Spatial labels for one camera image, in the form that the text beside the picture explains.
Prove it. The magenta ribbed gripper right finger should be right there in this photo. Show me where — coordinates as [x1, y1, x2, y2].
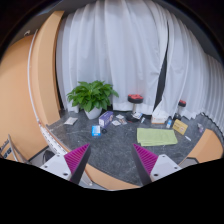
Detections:
[130, 143, 183, 186]

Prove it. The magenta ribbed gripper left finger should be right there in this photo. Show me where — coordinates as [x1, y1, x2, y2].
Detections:
[39, 143, 92, 185]

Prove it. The green folded towel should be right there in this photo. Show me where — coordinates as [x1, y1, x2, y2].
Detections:
[137, 128, 178, 146]

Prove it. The small blue box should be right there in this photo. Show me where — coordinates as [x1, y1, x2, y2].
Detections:
[91, 125, 101, 136]

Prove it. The white plastic packet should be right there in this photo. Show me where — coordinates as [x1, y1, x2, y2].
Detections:
[64, 117, 78, 125]

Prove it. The white tissue box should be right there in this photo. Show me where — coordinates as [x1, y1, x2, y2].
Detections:
[151, 114, 168, 124]

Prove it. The small plastic bottle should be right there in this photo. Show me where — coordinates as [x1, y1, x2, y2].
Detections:
[166, 118, 173, 129]

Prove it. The small packets pile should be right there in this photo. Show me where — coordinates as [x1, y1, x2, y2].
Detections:
[112, 114, 127, 126]

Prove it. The yellow flat box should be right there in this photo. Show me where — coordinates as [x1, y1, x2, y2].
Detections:
[173, 119, 188, 135]

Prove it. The white plant pot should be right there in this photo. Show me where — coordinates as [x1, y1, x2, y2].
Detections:
[85, 107, 102, 120]

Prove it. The purple white box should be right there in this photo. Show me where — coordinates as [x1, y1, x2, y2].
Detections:
[99, 111, 113, 128]

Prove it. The red black stool left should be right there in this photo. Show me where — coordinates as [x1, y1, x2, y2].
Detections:
[126, 94, 143, 122]

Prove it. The green potted plant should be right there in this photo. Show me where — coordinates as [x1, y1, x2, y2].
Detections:
[67, 80, 119, 112]

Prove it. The orange wooden cabinet panel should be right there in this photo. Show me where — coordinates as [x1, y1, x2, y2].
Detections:
[0, 11, 63, 159]

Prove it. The white curtain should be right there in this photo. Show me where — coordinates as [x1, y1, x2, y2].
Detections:
[56, 0, 224, 133]

